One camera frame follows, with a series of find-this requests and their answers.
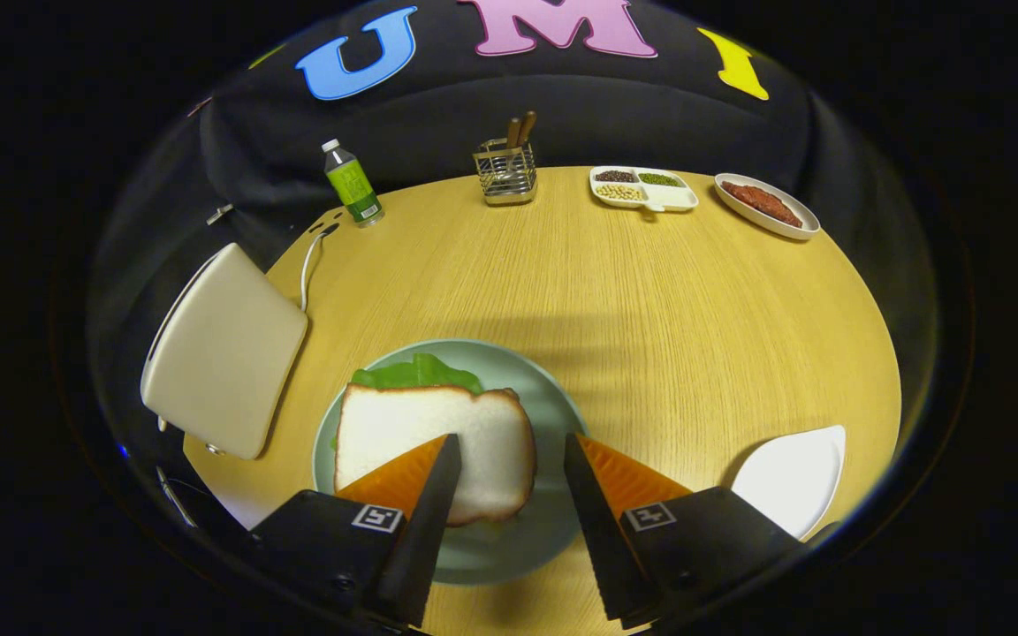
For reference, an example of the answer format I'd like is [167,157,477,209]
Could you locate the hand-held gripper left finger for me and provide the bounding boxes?
[247,433,464,630]

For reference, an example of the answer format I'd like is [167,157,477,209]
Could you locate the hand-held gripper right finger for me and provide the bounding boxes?
[562,431,809,631]

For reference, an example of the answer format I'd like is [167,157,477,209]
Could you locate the toasted white bread slice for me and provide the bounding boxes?
[333,384,538,528]

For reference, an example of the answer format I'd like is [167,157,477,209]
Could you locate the green lettuce leaf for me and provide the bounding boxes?
[348,353,485,396]

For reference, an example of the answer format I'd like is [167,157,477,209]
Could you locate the pale green round plate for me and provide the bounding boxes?
[312,338,592,586]

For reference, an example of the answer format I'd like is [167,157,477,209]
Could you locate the white leaf-shaped plate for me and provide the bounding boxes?
[730,425,847,541]

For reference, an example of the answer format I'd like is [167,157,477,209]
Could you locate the white toaster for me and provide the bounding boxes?
[140,242,309,461]

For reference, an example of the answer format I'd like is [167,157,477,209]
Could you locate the white divided bean dish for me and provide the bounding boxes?
[589,166,700,214]

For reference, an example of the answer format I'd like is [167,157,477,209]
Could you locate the white oval meat plate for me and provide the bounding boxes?
[714,172,821,241]

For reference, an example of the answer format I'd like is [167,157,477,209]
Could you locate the green label drink bottle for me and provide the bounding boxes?
[322,139,385,229]

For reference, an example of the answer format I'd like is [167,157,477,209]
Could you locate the reddish meat slices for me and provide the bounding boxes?
[721,181,803,229]

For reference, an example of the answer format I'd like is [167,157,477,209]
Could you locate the black backdrop cloth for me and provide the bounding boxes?
[89,0,943,354]

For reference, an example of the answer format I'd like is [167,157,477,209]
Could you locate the white toaster cable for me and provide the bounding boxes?
[300,223,339,312]

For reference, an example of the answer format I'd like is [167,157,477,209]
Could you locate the metal wire utensil holder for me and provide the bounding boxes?
[473,139,538,207]

